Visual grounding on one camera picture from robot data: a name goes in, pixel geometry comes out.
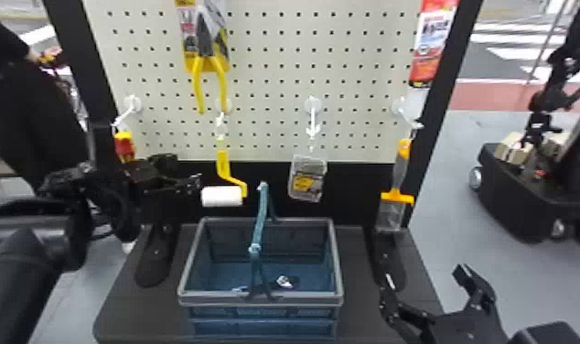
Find white pegboard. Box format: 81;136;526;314
41;0;486;292

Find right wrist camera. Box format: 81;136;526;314
510;321;580;344

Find blue basket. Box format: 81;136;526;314
176;180;346;344

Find person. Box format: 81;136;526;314
0;14;91;191

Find grey parts packet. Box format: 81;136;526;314
287;153;328;203

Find red tool packet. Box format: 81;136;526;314
407;0;461;90

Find yellow paint roller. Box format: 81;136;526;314
200;110;250;210

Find yellow scraper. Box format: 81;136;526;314
375;137;416;232

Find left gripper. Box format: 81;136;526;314
125;165;204;290

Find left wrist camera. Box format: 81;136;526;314
145;152;180;177

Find red handled tool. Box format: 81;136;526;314
113;130;137;163

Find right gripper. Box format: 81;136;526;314
378;262;510;344

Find yellow pliers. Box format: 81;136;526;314
174;0;234;116

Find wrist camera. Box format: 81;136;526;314
510;321;580;344
145;152;180;177

